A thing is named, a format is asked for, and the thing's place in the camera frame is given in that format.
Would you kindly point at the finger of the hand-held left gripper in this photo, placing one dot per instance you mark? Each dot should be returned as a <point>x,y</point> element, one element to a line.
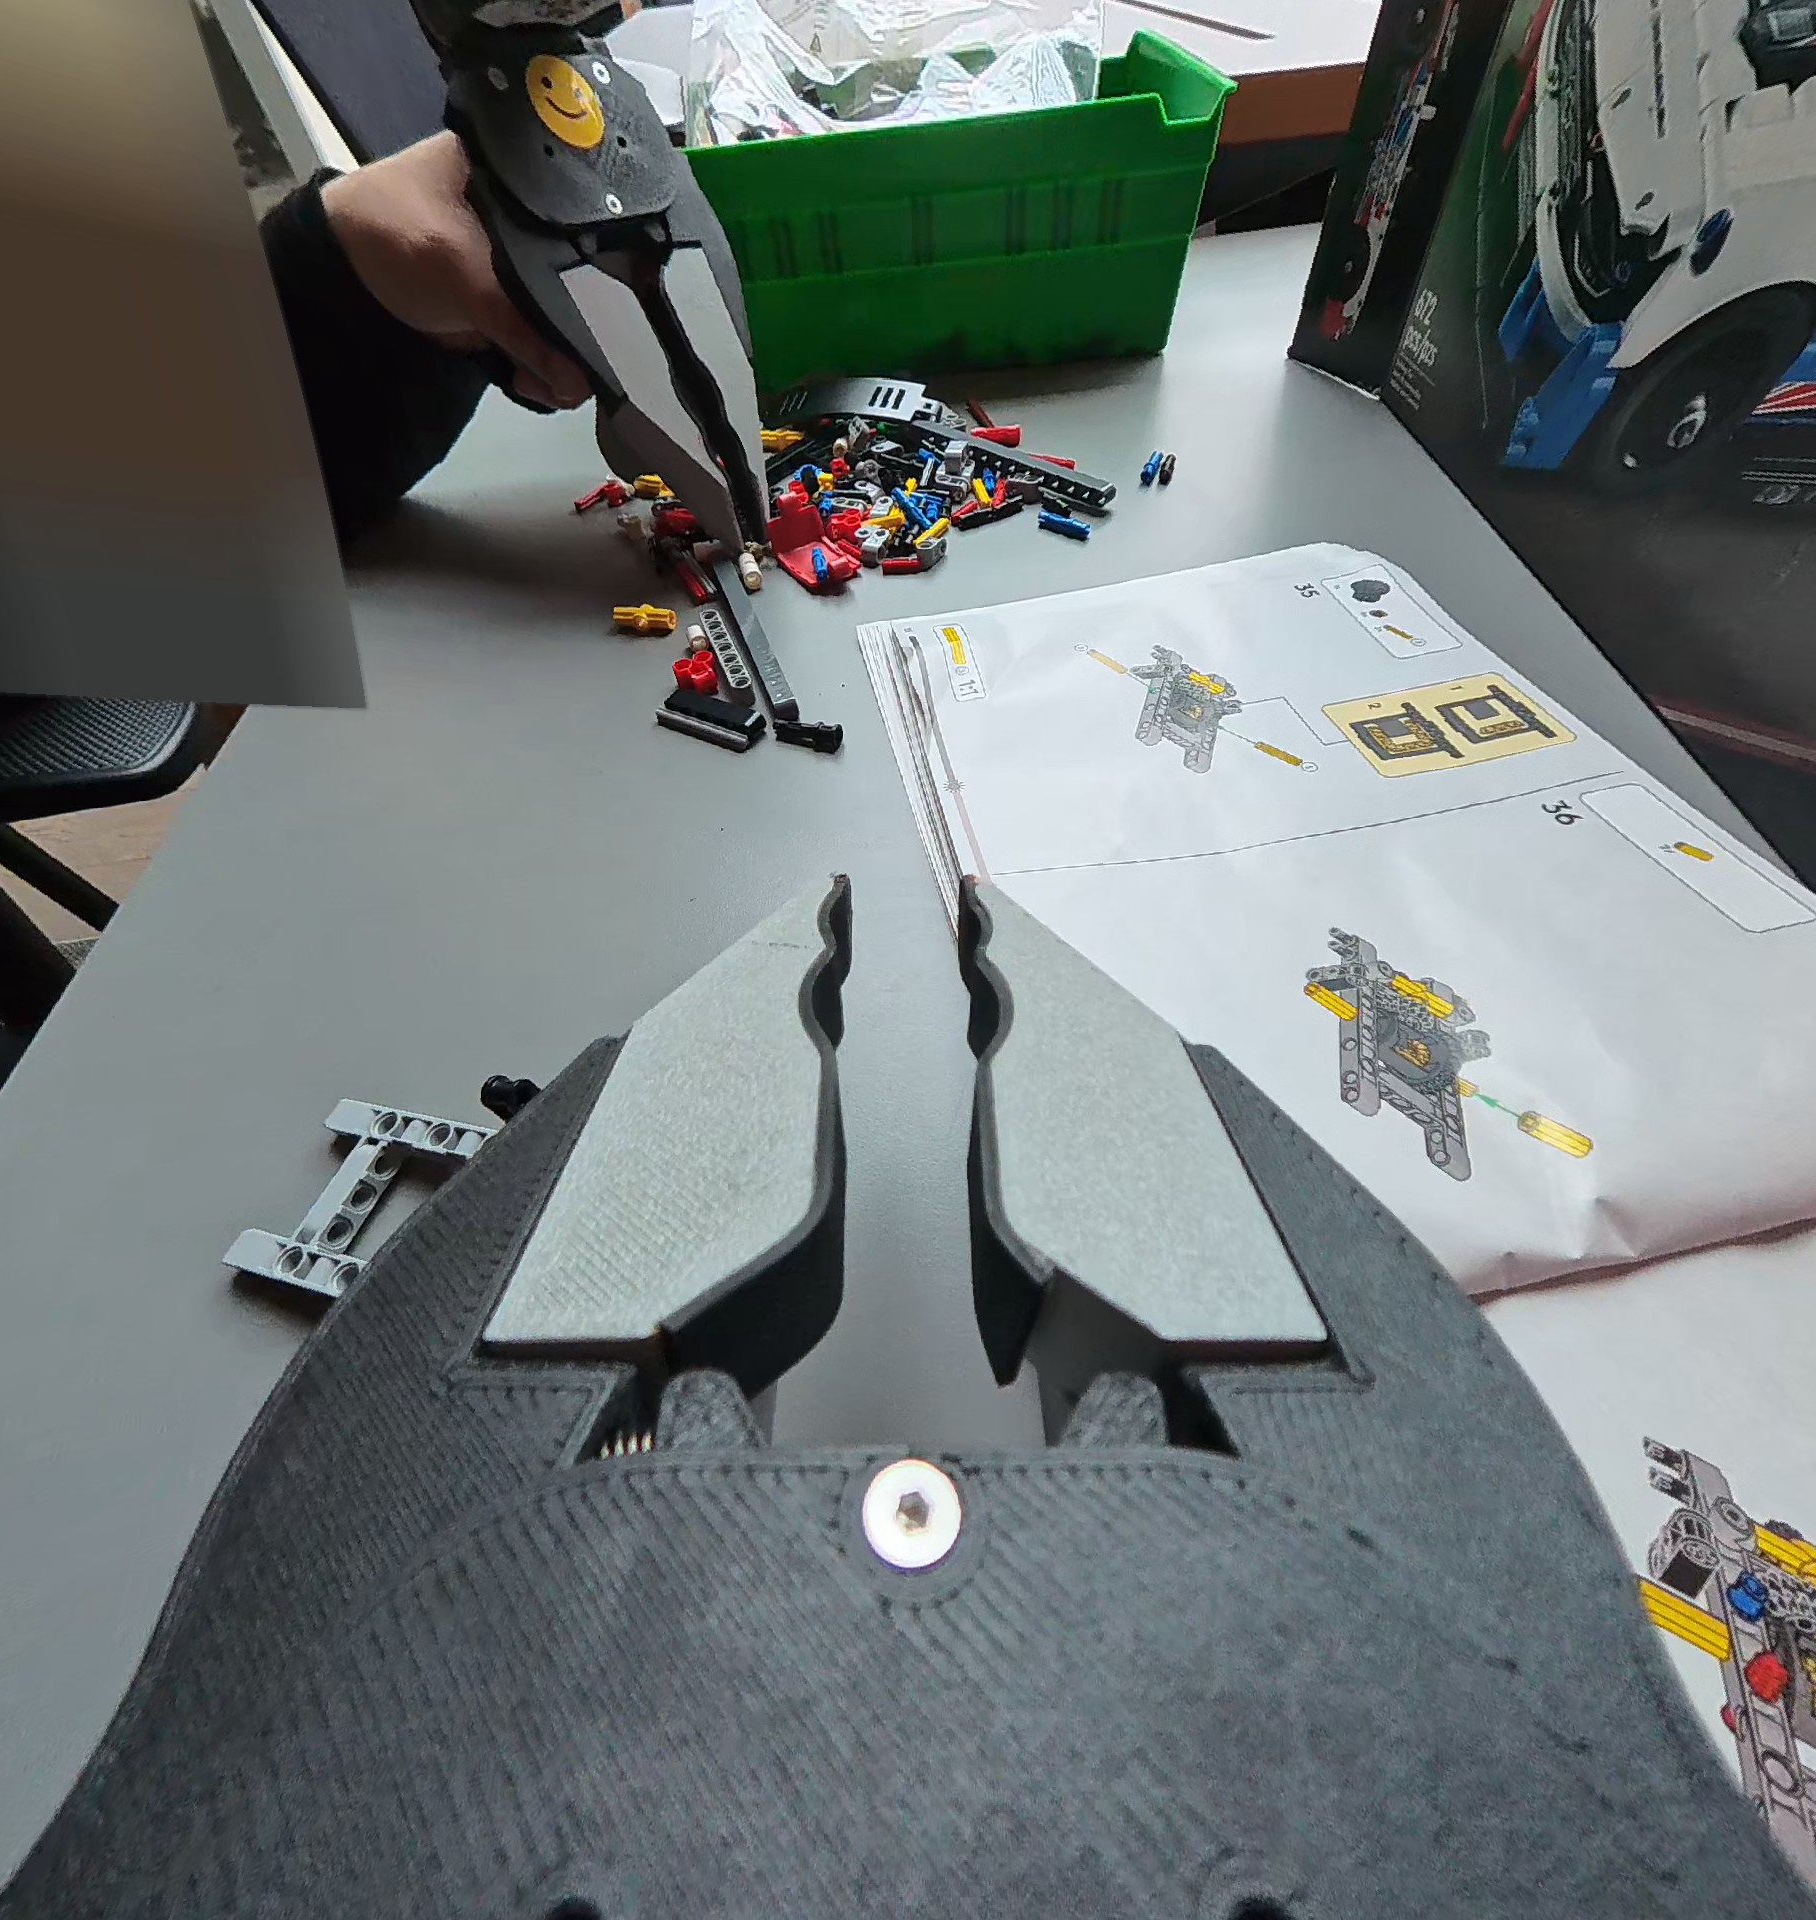
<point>623,360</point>
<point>721,345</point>

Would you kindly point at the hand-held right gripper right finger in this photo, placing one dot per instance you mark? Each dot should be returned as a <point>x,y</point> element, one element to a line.
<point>1149,1202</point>

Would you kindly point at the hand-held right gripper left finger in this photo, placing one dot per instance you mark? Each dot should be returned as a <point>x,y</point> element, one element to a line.
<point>682,1184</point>

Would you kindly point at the pile of small building pieces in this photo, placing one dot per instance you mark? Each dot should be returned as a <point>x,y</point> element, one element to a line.
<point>908,511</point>

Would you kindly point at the person's left forearm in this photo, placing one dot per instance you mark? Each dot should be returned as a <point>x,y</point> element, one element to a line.
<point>353,420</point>

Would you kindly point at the race car set box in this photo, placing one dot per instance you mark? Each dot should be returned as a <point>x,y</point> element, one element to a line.
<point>1599,600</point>

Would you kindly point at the person's left hand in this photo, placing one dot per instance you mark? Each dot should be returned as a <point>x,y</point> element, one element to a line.
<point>413,256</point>

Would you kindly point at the black vented panel piece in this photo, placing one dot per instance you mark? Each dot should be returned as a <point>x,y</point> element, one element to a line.
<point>848,402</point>

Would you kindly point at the red panel piece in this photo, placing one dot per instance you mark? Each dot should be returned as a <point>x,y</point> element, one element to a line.
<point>810,563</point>

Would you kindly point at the yellow cross connector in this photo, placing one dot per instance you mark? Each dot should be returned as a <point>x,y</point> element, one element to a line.
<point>645,618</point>

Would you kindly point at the green storage bin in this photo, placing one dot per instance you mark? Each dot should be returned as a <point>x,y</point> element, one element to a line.
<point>969,270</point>

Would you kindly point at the light grey holed liftarm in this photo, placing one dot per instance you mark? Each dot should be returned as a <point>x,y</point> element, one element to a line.
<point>729,645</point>

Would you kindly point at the clear plastic bags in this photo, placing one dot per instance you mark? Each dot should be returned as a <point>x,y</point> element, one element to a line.
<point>877,67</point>

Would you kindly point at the red cross connector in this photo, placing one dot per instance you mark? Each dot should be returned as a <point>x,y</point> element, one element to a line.
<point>695,670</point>

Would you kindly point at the long dark grey beam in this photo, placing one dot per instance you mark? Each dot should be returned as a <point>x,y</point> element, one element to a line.
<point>1051,484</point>
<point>773,676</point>

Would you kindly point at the black ribbed block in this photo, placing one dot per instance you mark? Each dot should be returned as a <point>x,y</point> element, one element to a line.
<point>713,717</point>

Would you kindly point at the white instruction booklet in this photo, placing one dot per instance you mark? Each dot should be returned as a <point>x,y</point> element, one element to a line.
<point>1297,840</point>

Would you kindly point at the black mesh office chair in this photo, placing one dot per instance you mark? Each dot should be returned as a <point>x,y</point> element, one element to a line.
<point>68,758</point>

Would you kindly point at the light grey frame assembly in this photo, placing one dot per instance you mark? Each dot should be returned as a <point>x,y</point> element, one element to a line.
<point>342,1117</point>

